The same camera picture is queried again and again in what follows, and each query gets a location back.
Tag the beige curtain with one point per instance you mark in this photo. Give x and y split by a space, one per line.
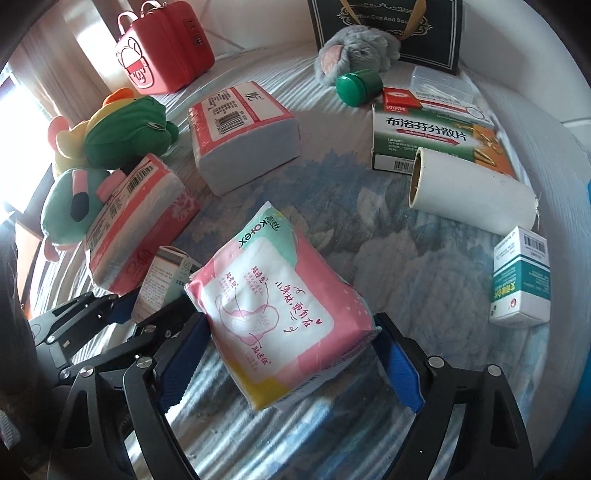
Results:
60 41

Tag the yellow plush duck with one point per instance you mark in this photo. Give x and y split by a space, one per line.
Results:
76 136

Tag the green round cap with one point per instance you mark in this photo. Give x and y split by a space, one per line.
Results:
359 87

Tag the pink tissue pack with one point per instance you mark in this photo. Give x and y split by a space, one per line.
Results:
138 221

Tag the blue plastic container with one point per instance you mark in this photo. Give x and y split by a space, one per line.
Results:
588 194

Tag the black gift bag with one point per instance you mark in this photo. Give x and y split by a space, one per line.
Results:
383 27

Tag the small white green box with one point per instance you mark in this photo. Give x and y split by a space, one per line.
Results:
161 281

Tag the small red white box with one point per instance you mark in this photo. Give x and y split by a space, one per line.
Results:
401 98

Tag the white tissue pack red label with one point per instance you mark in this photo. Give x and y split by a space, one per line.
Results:
244 138

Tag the green orange medicine box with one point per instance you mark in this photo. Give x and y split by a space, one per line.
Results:
438 138

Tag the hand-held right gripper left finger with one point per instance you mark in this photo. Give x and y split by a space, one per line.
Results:
178 364

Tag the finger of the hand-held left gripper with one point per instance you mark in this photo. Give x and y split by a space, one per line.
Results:
152 334
121 310

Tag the clear plastic swab box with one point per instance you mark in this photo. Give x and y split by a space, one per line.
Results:
443 85

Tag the pink sanitary pad packet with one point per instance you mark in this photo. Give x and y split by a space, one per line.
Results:
272 314

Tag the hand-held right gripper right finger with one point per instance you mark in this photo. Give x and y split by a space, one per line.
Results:
399 369

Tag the white lint roller roll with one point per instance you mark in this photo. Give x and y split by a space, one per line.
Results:
471 194

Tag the light green plush toy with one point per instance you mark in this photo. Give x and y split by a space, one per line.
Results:
74 207

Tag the grey plush mouse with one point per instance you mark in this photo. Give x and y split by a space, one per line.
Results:
355 50

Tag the teal white medicine box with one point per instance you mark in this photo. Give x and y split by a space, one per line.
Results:
521 277

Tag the red carry case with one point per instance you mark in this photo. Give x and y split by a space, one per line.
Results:
164 50

